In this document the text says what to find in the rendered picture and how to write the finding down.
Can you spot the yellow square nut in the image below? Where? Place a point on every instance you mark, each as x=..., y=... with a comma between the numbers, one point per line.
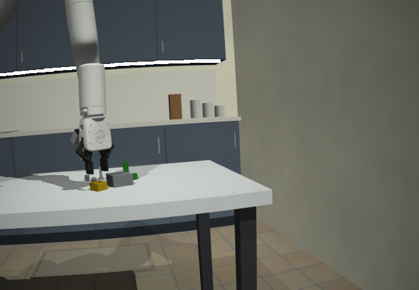
x=98, y=186

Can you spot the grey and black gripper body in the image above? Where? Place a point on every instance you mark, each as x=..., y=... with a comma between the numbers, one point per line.
x=96, y=133

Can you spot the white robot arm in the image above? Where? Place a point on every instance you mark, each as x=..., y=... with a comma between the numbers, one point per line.
x=84, y=42

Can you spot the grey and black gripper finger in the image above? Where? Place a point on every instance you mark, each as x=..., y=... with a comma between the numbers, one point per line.
x=86, y=156
x=104, y=159

